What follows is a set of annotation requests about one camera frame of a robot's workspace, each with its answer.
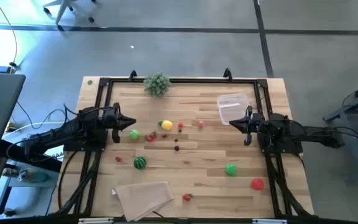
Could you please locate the clear plastic tupperware container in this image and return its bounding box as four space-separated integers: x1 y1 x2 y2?
216 92 250 126

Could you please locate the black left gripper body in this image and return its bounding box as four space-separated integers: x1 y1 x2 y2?
98 107 121 131

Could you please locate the white table clamp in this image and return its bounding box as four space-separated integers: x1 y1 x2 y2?
252 218 288 224
78 217 114 224

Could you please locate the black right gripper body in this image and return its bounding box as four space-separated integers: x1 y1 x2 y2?
247 113 267 135

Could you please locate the striped watermelon toy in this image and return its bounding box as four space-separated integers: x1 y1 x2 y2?
133 156 147 170

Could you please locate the dark metal stand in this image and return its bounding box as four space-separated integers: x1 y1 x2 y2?
321 77 358 184

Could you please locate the thin floor cable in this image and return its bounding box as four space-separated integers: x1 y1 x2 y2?
0 0 19 71

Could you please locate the yellow bell pepper toy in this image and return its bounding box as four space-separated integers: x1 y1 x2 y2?
157 119 173 131

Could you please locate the black aluminium table frame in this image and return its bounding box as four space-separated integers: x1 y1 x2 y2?
53 68 315 218

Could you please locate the clear plastic bottle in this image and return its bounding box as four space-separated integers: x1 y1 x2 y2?
17 167 48 184

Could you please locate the beige folded cloth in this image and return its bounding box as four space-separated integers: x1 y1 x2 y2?
114 181 175 222

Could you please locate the potted green artificial plant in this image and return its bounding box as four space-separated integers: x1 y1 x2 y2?
143 71 172 98

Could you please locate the green bell pepper toy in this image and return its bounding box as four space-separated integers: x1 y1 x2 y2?
225 164 238 177

